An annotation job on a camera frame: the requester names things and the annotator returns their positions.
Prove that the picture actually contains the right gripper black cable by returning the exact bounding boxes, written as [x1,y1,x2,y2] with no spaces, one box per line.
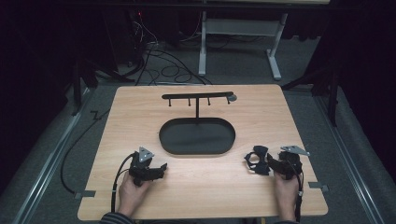
[288,160,305,223]

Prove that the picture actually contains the metal floor rail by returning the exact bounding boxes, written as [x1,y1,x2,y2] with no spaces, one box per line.
[312,92,387,224]
[10,88,96,224]

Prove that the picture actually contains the black hook stand with tray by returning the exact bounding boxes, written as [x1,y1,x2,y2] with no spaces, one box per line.
[158,91,238,156]

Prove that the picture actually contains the white metal desk frame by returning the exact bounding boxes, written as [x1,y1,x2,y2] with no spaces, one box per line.
[197,10,290,81]

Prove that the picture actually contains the black tripod stand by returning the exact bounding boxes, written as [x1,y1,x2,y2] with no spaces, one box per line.
[280,62,342,128]
[64,55,136,118]

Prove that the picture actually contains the black floor cable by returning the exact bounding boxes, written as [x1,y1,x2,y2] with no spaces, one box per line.
[60,107,112,195]

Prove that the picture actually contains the grey tape strip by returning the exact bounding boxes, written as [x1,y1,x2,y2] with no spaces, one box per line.
[307,181,330,193]

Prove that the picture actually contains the bundle of black floor cables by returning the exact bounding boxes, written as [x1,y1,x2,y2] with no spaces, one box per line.
[124,12,214,87]

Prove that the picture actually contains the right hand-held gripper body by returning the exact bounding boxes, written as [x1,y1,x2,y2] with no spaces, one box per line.
[277,145,311,181]

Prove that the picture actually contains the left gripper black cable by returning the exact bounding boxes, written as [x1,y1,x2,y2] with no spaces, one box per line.
[110,151,138,215]

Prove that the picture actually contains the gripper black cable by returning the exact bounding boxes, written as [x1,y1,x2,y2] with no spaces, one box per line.
[110,151,138,215]
[288,160,305,223]

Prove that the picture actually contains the person's right hand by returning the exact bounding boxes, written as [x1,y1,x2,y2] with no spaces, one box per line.
[273,172,301,222]

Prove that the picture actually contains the black bow hair tie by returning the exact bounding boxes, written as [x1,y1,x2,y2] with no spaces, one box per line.
[244,145,272,176]

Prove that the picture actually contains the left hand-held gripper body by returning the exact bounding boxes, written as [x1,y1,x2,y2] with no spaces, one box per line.
[128,146,156,188]

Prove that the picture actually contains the person's left hand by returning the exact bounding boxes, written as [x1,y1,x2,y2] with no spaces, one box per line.
[118,172,151,218]

